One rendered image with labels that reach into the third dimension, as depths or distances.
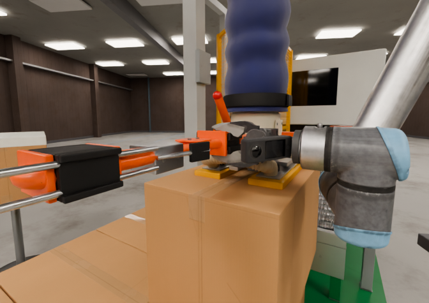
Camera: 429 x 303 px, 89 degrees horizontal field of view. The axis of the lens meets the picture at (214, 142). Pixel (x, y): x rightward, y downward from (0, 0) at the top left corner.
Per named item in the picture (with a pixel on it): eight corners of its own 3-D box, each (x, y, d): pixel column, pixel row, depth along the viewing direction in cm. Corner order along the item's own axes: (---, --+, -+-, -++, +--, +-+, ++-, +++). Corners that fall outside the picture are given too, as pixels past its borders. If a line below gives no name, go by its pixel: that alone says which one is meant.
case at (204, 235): (235, 226, 119) (236, 154, 114) (316, 250, 97) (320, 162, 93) (148, 305, 69) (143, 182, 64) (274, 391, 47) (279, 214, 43)
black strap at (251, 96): (239, 109, 92) (239, 99, 91) (297, 108, 80) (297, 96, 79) (210, 107, 73) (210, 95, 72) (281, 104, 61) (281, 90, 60)
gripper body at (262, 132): (254, 155, 57) (304, 161, 51) (240, 161, 49) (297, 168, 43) (255, 126, 56) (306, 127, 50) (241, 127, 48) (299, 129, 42)
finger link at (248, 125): (228, 134, 53) (261, 147, 49) (225, 135, 52) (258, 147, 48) (233, 116, 52) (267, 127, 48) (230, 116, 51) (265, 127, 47)
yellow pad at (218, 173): (238, 159, 101) (238, 148, 100) (258, 161, 96) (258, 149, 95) (193, 175, 72) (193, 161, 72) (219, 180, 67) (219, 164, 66)
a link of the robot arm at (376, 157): (411, 192, 34) (419, 129, 33) (322, 180, 40) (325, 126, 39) (398, 177, 42) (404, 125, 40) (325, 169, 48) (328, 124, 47)
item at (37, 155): (91, 175, 33) (89, 142, 32) (122, 183, 29) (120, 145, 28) (20, 192, 26) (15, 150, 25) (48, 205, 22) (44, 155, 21)
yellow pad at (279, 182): (279, 163, 91) (279, 151, 90) (305, 166, 86) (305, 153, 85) (247, 184, 62) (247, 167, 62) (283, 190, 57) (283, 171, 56)
